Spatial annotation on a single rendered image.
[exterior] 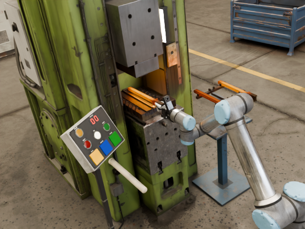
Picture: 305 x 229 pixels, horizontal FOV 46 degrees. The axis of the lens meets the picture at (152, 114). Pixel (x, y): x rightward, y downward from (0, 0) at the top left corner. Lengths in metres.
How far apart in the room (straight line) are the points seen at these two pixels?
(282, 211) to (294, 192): 0.14
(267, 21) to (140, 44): 3.90
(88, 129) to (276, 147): 2.22
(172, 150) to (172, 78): 0.57
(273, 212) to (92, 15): 1.54
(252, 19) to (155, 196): 3.97
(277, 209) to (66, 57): 1.74
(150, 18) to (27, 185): 2.21
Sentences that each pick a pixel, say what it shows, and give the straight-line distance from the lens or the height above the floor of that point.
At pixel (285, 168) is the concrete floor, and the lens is 3.63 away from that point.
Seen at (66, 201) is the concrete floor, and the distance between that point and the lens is 3.52.
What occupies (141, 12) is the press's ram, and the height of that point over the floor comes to 1.68.
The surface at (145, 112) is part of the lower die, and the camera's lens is 2.61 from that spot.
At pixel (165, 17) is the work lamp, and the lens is 2.63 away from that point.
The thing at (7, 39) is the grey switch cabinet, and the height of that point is 0.32.
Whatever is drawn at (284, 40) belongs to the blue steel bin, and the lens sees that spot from 6.02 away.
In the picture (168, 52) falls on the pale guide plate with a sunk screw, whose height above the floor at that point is 1.30.
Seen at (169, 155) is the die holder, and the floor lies 0.57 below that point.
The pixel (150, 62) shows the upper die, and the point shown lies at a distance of 2.49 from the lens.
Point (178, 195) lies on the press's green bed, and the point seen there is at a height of 0.10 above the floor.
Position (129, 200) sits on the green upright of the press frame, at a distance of 3.13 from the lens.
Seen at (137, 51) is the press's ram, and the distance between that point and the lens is 2.41.
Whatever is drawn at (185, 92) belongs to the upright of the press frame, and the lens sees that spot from 3.00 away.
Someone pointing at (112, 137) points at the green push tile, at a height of 1.03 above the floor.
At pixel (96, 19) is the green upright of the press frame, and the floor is 1.68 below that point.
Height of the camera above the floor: 2.29
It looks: 30 degrees down
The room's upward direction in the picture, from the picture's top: 8 degrees counter-clockwise
